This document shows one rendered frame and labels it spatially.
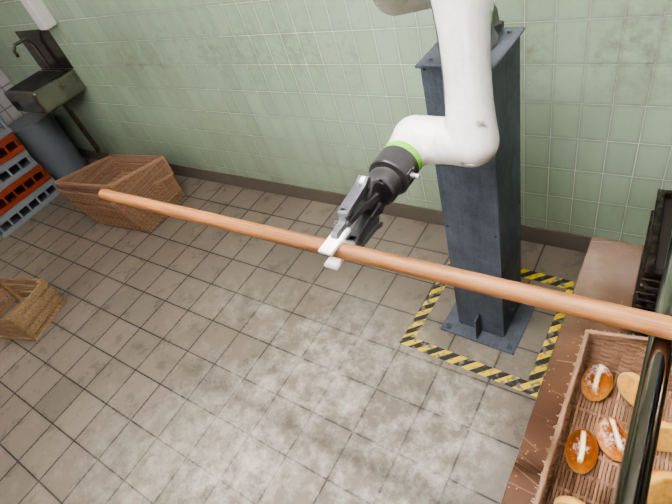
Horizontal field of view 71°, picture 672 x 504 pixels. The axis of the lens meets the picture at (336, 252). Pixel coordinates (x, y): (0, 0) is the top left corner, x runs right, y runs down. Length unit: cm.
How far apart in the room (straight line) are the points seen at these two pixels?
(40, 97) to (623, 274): 360
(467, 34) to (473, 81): 8
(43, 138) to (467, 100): 403
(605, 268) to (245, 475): 150
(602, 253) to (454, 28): 95
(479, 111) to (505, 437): 128
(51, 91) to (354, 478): 323
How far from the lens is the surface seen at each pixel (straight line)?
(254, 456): 211
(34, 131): 462
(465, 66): 96
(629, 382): 133
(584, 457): 124
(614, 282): 159
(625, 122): 202
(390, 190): 96
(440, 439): 194
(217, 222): 108
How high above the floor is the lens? 178
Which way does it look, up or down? 43 degrees down
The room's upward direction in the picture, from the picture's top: 21 degrees counter-clockwise
